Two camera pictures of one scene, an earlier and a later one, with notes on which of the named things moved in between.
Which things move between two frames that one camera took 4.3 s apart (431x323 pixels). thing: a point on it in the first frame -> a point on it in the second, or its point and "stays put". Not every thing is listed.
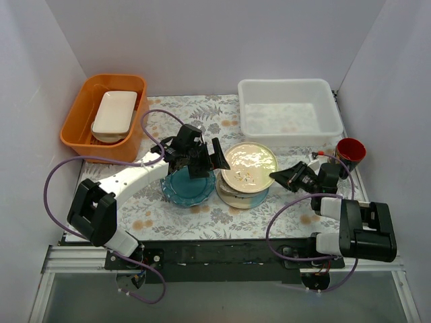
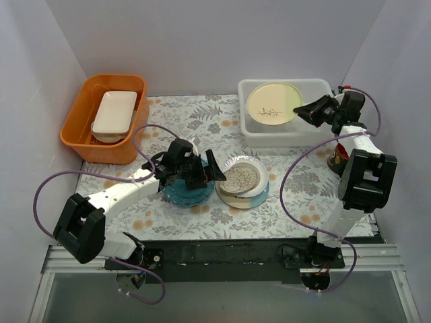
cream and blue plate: x=242 y=203 stays put
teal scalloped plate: x=180 y=189 stays put
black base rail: x=278 y=260 stays put
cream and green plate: x=250 y=165 -> x=273 y=103
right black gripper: x=297 y=179 -> x=321 y=112
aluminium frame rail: x=91 y=260 stays put
